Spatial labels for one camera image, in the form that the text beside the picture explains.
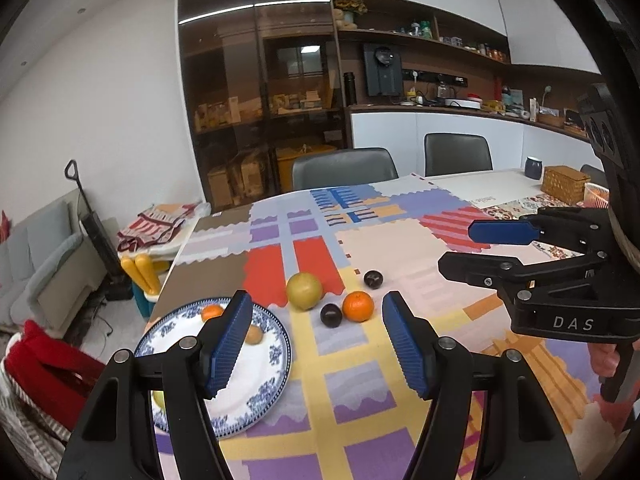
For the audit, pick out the dark blue mug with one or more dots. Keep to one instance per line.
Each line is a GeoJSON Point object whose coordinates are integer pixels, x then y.
{"type": "Point", "coordinates": [533, 167]}

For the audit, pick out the glass kettle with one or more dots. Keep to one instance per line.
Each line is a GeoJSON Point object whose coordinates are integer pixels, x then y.
{"type": "Point", "coordinates": [443, 91]}

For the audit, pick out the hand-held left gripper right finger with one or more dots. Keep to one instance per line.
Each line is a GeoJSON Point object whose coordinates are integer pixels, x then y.
{"type": "Point", "coordinates": [407, 345]}

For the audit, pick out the sunflower bouquet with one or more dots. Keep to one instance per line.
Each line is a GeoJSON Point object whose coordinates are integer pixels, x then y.
{"type": "Point", "coordinates": [352, 5]}

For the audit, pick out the grey sofa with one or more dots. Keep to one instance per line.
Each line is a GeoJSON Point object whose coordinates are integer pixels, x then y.
{"type": "Point", "coordinates": [45, 270]}

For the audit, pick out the wooden wall shelf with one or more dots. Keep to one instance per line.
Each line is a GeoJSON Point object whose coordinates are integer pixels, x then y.
{"type": "Point", "coordinates": [425, 60]}

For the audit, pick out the person's right hand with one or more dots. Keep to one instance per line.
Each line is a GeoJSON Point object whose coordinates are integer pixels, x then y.
{"type": "Point", "coordinates": [606, 360]}

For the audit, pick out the white woven laundry basket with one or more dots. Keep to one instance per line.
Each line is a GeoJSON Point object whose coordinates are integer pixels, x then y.
{"type": "Point", "coordinates": [25, 425]}

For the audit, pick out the orange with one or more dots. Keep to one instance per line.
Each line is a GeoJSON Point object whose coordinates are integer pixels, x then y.
{"type": "Point", "coordinates": [358, 306]}
{"type": "Point", "coordinates": [212, 312]}

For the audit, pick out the wicker box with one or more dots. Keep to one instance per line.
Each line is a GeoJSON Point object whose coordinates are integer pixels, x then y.
{"type": "Point", "coordinates": [565, 185]}

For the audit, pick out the dark purple plum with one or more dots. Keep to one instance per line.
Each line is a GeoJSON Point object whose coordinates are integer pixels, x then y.
{"type": "Point", "coordinates": [331, 315]}
{"type": "Point", "coordinates": [372, 278]}

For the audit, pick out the black water dispenser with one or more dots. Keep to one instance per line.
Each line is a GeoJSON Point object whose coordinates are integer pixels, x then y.
{"type": "Point", "coordinates": [382, 72]}

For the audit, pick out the grey chair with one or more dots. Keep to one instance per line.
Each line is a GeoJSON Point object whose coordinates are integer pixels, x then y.
{"type": "Point", "coordinates": [345, 167]}
{"type": "Point", "coordinates": [594, 174]}
{"type": "Point", "coordinates": [457, 152]}

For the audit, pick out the folded striped cloth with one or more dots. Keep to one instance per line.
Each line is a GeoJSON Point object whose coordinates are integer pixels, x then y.
{"type": "Point", "coordinates": [160, 225]}

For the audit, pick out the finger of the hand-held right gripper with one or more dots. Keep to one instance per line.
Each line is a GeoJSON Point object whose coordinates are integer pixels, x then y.
{"type": "Point", "coordinates": [500, 232]}
{"type": "Point", "coordinates": [480, 270]}

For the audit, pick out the red cloth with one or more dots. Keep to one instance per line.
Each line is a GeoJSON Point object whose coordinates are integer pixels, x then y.
{"type": "Point", "coordinates": [45, 365]}

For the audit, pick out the black upright vacuum cleaner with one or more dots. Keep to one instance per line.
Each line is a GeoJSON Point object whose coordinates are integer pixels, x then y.
{"type": "Point", "coordinates": [97, 240]}

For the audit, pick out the black thermos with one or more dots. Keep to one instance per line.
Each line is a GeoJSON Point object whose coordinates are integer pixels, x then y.
{"type": "Point", "coordinates": [349, 90]}

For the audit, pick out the white plastic basket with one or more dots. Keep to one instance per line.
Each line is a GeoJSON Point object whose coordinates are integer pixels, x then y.
{"type": "Point", "coordinates": [597, 195]}

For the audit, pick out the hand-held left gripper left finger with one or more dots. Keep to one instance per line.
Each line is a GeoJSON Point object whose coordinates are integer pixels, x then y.
{"type": "Point", "coordinates": [227, 345]}

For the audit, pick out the brown kiwi fruit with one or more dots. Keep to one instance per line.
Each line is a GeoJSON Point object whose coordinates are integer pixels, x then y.
{"type": "Point", "coordinates": [253, 335]}

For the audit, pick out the dark glass cabinet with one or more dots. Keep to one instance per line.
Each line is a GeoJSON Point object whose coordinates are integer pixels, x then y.
{"type": "Point", "coordinates": [250, 85]}

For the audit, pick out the blue-rimmed white plate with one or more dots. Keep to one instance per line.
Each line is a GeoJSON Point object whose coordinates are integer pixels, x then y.
{"type": "Point", "coordinates": [260, 375]}

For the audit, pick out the colourful patchwork tablecloth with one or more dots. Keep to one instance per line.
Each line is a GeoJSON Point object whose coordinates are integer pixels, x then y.
{"type": "Point", "coordinates": [320, 360]}

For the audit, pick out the teddy bear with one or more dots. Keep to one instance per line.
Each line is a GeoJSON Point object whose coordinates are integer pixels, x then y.
{"type": "Point", "coordinates": [345, 20]}

